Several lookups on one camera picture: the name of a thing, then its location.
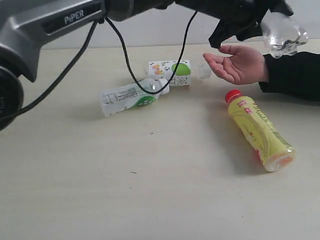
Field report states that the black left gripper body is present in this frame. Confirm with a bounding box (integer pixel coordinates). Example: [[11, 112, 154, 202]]
[[175, 0, 293, 26]]

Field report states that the clear plastic bottle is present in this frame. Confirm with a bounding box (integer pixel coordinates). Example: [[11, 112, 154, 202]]
[[260, 12, 309, 59]]

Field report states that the tea bottle with apple label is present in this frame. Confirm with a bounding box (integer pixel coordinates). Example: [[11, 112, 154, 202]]
[[143, 59, 212, 87]]

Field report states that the white green labelled bottle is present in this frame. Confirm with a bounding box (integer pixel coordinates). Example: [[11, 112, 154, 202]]
[[99, 78, 170, 117]]

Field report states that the yellow bottle with red cap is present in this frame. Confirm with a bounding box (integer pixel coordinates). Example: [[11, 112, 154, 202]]
[[225, 89, 296, 172]]

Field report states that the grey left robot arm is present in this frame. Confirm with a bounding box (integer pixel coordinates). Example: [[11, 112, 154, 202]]
[[0, 0, 293, 129]]

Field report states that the person's open receiving hand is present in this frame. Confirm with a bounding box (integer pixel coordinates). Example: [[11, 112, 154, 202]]
[[203, 45, 269, 85]]

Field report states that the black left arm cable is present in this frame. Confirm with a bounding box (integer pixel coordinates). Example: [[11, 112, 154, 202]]
[[0, 9, 199, 121]]

